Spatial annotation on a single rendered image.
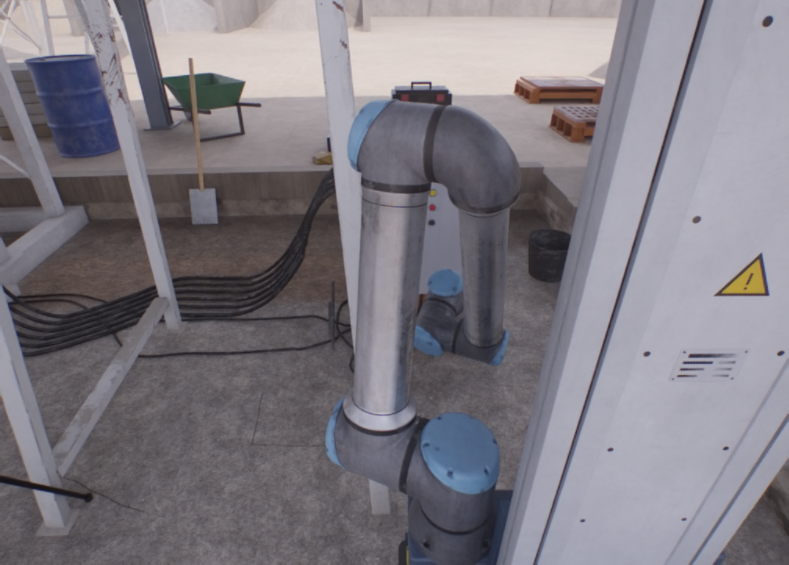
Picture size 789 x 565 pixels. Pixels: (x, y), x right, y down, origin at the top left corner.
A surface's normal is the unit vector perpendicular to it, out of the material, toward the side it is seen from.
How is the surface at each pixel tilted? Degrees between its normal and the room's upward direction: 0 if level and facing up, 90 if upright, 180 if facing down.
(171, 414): 0
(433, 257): 90
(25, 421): 81
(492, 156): 66
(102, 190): 90
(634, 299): 90
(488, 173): 85
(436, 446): 5
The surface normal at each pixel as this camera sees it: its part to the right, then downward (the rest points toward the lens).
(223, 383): 0.00, -0.86
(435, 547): -0.45, 0.14
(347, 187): 0.05, 0.37
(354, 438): -0.66, 0.24
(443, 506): -0.41, 0.47
